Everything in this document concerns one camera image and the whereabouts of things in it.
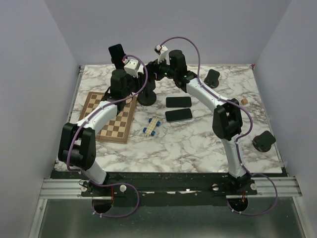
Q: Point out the wooden chessboard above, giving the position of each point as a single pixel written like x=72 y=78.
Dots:
x=116 y=130

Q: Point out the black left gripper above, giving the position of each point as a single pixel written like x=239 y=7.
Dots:
x=139 y=81

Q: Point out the black phone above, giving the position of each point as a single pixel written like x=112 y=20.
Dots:
x=178 y=102
x=117 y=54
x=178 y=115

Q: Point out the black phone stand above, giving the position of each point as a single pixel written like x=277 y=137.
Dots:
x=147 y=97

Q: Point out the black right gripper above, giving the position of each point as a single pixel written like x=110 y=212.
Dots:
x=152 y=68

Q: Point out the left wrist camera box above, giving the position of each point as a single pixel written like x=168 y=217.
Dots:
x=131 y=67

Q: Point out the toy car with blue wheels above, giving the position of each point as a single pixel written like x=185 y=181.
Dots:
x=150 y=130

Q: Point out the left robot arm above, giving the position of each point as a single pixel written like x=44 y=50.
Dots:
x=77 y=148

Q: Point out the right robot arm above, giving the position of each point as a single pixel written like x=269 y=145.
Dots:
x=227 y=120

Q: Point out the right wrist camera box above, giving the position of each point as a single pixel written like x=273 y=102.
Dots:
x=162 y=51

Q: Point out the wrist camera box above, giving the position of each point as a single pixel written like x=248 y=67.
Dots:
x=131 y=67
x=162 y=51

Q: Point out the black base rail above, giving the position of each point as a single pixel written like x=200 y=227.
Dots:
x=130 y=189

